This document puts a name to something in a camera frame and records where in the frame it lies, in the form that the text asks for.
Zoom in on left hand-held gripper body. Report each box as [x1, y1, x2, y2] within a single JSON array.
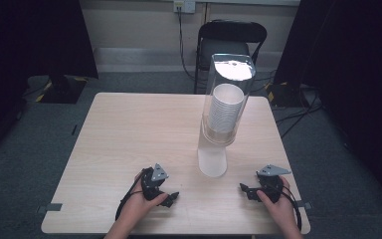
[[140, 162, 170, 202]]

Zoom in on black stand base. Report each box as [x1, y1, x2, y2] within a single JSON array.
[[39, 74, 90, 105], [266, 81, 314, 108]]

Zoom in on white wall socket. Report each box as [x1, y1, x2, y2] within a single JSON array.
[[173, 0, 197, 15]]

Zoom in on black floor cables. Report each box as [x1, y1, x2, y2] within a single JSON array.
[[250, 68, 324, 139]]

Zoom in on black folding chair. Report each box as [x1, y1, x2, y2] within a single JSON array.
[[193, 19, 269, 95]]

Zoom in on black wall power cable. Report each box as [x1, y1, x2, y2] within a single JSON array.
[[177, 6, 198, 83]]

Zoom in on person's left hand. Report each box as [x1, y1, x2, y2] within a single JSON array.
[[120, 172, 169, 225]]

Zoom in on hand-held gripper black cable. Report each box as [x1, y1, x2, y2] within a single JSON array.
[[278, 184, 303, 232], [114, 168, 146, 222]]

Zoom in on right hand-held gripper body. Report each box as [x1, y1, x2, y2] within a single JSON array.
[[255, 164, 292, 204]]

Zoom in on black curtain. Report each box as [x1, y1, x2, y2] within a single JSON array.
[[273, 0, 382, 217], [0, 0, 99, 167]]

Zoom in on stack of white paper cups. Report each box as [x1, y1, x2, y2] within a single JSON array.
[[207, 83, 246, 134]]

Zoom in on left hand-held gripper black cable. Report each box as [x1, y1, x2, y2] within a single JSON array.
[[114, 168, 146, 222]]

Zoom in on clear plastic cup dispenser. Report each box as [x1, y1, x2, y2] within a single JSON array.
[[196, 53, 258, 179]]

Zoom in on single white paper cup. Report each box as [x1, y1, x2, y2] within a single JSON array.
[[197, 145, 229, 178]]

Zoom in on person's right hand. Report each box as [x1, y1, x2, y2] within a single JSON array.
[[256, 175, 298, 228]]

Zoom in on right hand-held gripper black cable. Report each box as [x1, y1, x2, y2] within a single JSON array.
[[278, 184, 303, 232]]

